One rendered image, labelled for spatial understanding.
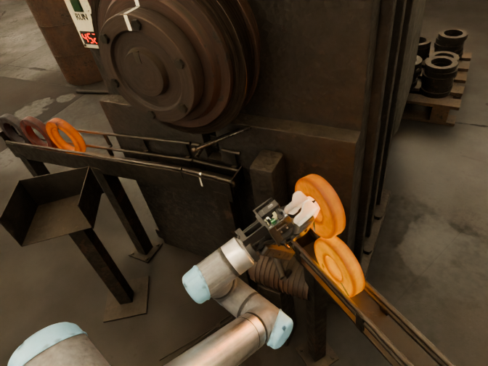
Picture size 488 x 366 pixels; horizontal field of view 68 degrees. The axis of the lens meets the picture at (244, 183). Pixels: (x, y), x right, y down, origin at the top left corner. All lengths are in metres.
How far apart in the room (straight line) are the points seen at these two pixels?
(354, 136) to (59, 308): 1.58
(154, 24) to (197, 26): 0.09
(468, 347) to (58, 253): 1.99
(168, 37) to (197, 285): 0.53
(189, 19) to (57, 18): 3.02
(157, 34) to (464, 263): 1.59
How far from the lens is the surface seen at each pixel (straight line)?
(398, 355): 0.84
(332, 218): 0.80
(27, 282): 2.25
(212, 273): 0.79
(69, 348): 0.66
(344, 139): 1.02
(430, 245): 1.94
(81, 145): 1.67
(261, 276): 1.18
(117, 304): 1.89
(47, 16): 3.88
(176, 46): 0.85
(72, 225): 1.41
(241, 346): 0.75
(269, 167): 1.05
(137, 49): 0.93
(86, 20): 1.37
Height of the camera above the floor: 1.48
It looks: 42 degrees down
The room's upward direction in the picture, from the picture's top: 11 degrees counter-clockwise
